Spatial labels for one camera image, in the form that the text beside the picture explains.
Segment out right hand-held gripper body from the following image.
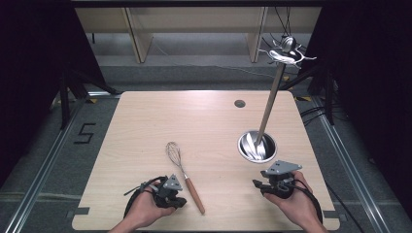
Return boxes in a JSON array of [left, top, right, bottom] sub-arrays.
[[259, 160, 303, 199]]

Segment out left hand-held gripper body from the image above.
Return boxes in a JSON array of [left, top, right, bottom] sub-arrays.
[[140, 174, 184, 209]]

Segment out metal whisk with wooden handle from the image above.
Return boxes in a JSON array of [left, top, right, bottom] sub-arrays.
[[165, 141, 206, 216]]

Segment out person's left hand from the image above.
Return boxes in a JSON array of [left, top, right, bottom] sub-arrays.
[[123, 182, 177, 229]]

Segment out person's right hand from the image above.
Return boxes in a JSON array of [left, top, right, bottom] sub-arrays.
[[263, 171, 322, 228]]

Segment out black metal stand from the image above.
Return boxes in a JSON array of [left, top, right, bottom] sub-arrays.
[[279, 61, 336, 126], [58, 68, 121, 131]]

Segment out dark curtain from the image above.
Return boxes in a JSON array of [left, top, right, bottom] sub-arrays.
[[0, 0, 106, 190], [304, 0, 412, 208]]

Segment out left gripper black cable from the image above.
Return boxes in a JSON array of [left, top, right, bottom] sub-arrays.
[[122, 176, 168, 221]]

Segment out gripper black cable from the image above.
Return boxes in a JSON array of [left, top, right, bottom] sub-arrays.
[[291, 179, 325, 225], [122, 176, 168, 221]]

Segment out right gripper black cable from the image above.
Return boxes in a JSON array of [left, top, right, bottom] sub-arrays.
[[291, 179, 325, 225]]

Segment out black floor cables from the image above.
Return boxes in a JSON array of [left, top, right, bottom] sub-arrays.
[[299, 105, 349, 127]]

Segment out black floor cable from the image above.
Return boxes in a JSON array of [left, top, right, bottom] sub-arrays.
[[325, 183, 367, 233]]

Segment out aluminium floor rail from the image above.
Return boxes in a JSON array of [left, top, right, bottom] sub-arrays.
[[310, 96, 412, 233], [2, 91, 124, 233]]

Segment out white floor cable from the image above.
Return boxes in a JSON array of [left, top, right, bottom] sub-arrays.
[[151, 38, 277, 80]]

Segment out black hanging cables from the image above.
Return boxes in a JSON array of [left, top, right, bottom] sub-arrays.
[[260, 7, 307, 50]]

